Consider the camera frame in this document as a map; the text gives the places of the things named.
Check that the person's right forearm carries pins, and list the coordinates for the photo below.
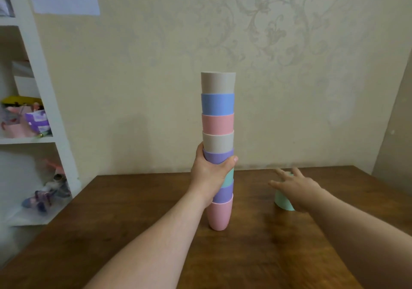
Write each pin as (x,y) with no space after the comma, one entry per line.
(363,234)

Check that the person's right thumb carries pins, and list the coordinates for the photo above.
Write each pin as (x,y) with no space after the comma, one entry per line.
(275,185)

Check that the single mint green cup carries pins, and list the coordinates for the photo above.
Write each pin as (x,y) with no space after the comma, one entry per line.
(282,202)

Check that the white cardboard box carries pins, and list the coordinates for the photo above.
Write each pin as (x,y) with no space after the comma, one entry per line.
(26,81)

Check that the person's right hand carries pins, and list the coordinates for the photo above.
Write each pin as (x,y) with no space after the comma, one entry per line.
(299,190)

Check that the person's left forearm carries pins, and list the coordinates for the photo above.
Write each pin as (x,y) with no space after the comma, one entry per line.
(161,240)

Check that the person's left hand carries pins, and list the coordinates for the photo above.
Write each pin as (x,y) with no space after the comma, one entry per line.
(206,176)

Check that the person's left thumb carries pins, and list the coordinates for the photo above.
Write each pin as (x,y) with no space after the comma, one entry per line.
(227,168)

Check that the person's right middle finger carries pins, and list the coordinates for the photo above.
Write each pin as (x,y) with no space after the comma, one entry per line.
(297,172)

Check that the white shelf unit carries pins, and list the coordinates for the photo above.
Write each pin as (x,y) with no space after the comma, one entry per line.
(41,73)

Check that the pink gift box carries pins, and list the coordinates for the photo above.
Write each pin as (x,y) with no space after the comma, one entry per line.
(16,128)

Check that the stack of pastel plastic cups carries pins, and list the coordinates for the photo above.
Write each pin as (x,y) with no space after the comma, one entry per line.
(218,121)

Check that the purple and white package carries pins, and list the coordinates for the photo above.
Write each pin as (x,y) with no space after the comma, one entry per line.
(38,121)

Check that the yellow flat object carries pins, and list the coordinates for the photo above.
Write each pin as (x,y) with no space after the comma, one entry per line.
(19,100)

